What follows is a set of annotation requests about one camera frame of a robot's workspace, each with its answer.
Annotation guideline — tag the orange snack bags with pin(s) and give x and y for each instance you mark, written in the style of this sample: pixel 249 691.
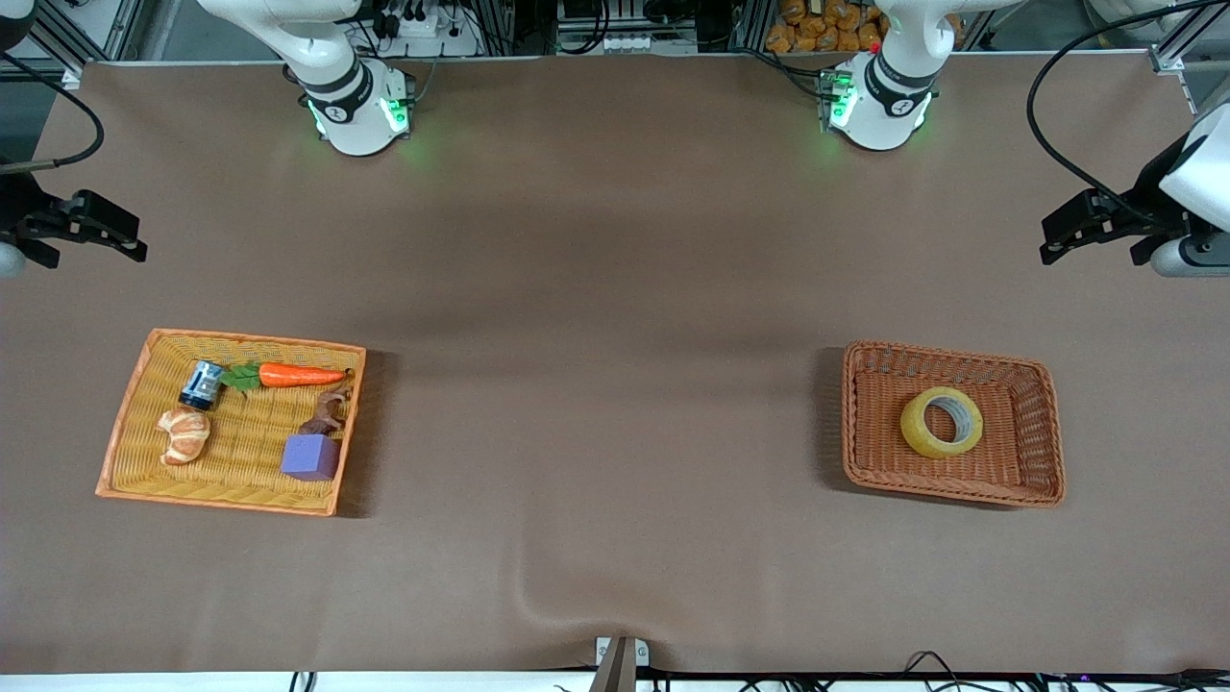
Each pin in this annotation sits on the orange snack bags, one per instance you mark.
pixel 817 29

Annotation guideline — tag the brown wicker basket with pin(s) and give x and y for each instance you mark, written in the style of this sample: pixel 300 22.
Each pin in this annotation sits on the brown wicker basket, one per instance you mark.
pixel 1019 452

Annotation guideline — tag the table cover cloth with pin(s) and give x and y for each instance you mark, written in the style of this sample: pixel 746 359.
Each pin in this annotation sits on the table cover cloth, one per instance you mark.
pixel 615 384

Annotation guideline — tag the brown wooden figure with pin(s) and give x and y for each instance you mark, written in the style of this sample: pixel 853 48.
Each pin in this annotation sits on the brown wooden figure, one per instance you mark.
pixel 327 418

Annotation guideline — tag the yellow tape roll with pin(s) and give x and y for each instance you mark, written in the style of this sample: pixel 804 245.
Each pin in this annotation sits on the yellow tape roll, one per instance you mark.
pixel 913 428

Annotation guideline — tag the small blue can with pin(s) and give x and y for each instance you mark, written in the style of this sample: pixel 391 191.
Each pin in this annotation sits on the small blue can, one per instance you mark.
pixel 200 384

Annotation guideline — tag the toy croissant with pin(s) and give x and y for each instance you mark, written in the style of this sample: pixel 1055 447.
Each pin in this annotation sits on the toy croissant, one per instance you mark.
pixel 183 437

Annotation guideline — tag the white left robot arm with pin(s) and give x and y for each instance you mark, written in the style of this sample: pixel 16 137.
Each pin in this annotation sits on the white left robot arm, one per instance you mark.
pixel 889 106

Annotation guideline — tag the orange wicker tray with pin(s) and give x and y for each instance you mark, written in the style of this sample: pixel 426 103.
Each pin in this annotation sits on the orange wicker tray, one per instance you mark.
pixel 240 452

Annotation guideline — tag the toy carrot with green leaves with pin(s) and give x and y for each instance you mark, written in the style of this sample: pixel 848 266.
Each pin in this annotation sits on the toy carrot with green leaves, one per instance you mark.
pixel 298 375

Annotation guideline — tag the white power strip with plugs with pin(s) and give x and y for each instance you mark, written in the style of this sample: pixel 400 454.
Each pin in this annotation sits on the white power strip with plugs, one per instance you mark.
pixel 432 43

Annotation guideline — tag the purple cube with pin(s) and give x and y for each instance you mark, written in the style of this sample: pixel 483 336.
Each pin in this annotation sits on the purple cube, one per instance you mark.
pixel 309 458

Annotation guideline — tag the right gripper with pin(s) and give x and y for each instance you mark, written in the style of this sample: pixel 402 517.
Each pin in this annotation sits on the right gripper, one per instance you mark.
pixel 21 215

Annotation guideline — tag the aluminium frame profile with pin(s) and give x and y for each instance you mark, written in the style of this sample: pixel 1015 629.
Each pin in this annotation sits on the aluminium frame profile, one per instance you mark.
pixel 1168 60
pixel 67 69

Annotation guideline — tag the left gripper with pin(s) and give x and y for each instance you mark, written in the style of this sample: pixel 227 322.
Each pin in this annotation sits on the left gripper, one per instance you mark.
pixel 1147 204

